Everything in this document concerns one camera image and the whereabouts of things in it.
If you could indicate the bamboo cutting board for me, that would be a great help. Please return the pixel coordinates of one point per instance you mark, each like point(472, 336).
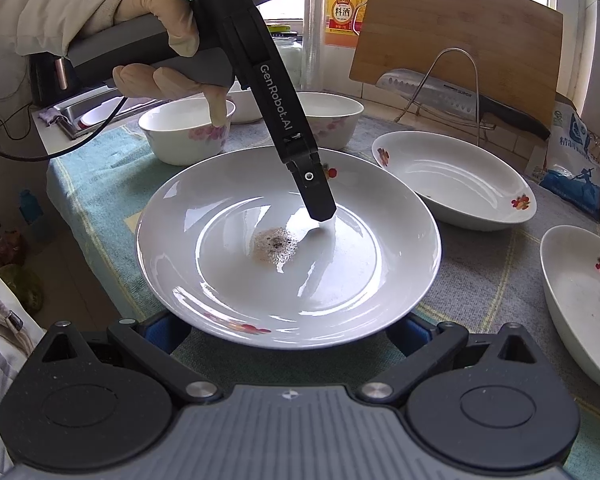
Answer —
point(455, 25)

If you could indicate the white plate with fruit print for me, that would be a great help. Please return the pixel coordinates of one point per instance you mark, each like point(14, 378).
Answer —
point(455, 180)
point(580, 300)
point(205, 270)

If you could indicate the brown food residue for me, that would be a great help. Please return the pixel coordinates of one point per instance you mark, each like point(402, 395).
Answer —
point(275, 245)

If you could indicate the person's left hand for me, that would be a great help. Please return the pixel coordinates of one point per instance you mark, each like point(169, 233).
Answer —
point(175, 15)

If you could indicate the blue and white salt bag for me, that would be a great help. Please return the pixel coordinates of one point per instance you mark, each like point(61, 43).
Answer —
point(575, 170)

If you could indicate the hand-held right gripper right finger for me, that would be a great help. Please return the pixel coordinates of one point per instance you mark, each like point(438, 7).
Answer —
point(420, 335)

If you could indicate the person's left forearm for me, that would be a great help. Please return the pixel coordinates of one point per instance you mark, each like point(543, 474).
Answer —
point(40, 0)

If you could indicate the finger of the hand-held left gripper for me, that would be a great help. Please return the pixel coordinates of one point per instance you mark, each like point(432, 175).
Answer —
point(315, 190)

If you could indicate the large white bowl pink flowers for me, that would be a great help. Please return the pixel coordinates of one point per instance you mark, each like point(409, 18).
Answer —
point(330, 106)

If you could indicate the glass jar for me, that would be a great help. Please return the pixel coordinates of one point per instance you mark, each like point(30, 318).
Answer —
point(289, 57)

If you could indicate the white bowl with pink flowers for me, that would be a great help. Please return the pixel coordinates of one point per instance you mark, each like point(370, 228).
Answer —
point(180, 130)

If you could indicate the blue plastic bottle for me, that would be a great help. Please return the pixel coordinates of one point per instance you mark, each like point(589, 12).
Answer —
point(30, 207)

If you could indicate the person's white jacket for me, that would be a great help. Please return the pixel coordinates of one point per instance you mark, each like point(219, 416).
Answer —
point(0, 350)

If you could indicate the white plastic basin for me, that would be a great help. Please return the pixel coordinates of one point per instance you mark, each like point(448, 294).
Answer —
point(100, 112)

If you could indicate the purple cloth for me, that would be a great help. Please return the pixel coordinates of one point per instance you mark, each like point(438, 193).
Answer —
point(50, 117)

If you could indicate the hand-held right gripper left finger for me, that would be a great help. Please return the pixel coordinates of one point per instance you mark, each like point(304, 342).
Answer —
point(150, 337)

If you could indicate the grey checked table cloth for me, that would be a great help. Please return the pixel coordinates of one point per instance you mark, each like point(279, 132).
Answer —
point(480, 270)

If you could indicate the steel sink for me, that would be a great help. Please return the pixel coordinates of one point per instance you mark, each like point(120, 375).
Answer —
point(72, 110)

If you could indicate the cooking wine bottle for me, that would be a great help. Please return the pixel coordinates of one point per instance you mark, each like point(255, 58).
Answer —
point(345, 10)

